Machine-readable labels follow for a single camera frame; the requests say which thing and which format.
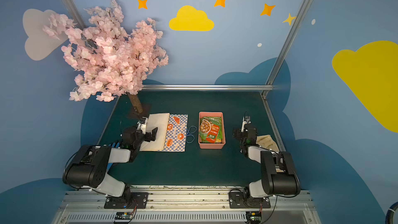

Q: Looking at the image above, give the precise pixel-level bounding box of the pink plastic tray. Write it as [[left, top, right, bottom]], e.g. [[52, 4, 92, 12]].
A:
[[198, 112, 226, 149]]

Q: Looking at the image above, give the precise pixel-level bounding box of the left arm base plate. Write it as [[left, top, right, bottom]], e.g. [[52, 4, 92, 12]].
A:
[[104, 192, 149, 209]]

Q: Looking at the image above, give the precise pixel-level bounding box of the cream checkered paper bag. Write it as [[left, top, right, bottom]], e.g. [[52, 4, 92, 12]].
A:
[[140, 113, 188, 152]]

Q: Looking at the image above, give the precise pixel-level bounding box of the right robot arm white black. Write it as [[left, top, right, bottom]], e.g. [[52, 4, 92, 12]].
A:
[[233, 122, 301, 198]]

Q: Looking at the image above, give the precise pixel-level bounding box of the green soup packet red label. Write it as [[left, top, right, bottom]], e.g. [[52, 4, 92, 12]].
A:
[[199, 116, 223, 144]]

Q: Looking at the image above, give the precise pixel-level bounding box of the pink cherry blossom tree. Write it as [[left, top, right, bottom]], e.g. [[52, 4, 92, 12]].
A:
[[42, 0, 169, 113]]

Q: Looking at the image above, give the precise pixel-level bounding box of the beige glove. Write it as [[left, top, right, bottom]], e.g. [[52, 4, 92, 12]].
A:
[[256, 135, 280, 151]]

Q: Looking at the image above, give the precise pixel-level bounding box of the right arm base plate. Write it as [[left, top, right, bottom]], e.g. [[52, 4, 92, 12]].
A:
[[228, 190, 271, 209]]

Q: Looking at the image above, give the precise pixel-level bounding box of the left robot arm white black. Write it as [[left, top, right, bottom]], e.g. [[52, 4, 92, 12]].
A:
[[62, 127, 158, 198]]

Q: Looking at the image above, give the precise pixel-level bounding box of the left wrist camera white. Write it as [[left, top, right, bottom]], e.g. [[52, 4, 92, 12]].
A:
[[137, 117, 148, 134]]

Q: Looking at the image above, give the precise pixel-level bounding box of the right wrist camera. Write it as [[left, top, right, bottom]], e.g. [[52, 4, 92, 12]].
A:
[[241, 115, 251, 132]]

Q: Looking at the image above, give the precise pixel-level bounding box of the aluminium rail base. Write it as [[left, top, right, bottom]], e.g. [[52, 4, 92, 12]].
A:
[[52, 185, 321, 224]]

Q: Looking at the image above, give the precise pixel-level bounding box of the blue glove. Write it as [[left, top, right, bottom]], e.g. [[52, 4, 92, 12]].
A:
[[110, 142, 120, 148]]

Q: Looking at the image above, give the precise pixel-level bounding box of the horizontal aluminium frame bar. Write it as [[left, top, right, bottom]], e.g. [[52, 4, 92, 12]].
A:
[[143, 85, 274, 91]]

